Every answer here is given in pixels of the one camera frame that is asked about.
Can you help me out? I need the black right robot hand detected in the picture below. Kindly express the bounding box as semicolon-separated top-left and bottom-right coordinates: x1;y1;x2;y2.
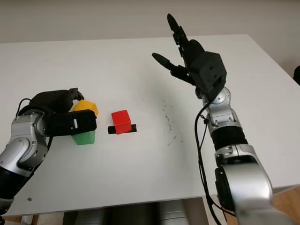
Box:
151;13;207;95

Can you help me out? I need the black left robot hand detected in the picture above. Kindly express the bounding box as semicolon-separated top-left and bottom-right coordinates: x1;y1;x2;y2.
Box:
30;88;85;116

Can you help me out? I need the yellow wooden cube block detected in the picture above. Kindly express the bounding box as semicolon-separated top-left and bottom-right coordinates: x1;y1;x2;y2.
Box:
73;99;98;117

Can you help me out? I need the green wooden cube block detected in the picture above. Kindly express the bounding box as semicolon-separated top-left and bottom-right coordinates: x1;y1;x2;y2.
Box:
71;130;96;146

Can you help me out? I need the red wooden cube block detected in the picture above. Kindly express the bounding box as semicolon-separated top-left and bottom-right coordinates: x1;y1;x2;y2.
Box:
111;109;132;135

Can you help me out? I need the black tape strip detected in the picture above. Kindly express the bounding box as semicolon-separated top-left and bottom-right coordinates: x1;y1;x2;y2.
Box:
108;124;138;135

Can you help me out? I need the silver left robot thigh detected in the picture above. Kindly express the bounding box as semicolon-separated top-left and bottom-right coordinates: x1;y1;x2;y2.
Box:
74;207;111;225

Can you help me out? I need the silver robot thigh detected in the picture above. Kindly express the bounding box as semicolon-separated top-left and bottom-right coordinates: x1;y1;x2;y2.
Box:
74;207;111;225
159;201;188;225

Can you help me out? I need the silver right robot thigh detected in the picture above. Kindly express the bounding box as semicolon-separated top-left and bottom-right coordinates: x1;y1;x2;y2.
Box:
159;201;188;225

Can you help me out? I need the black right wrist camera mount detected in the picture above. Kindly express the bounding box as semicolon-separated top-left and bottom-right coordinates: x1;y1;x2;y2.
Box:
188;52;228;102

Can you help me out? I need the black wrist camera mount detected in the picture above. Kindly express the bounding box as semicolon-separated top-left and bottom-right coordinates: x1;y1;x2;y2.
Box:
45;109;98;137
188;52;228;102

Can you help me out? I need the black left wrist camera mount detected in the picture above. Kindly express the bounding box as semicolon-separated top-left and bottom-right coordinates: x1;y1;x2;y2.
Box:
45;109;98;137

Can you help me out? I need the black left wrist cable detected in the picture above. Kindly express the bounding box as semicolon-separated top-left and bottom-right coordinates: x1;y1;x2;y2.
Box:
15;97;53;155

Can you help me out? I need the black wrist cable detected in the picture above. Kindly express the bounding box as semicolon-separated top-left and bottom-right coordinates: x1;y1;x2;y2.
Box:
194;100;236;225
15;97;53;155

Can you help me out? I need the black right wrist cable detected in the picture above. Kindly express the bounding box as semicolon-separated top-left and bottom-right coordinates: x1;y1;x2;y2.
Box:
194;100;236;225

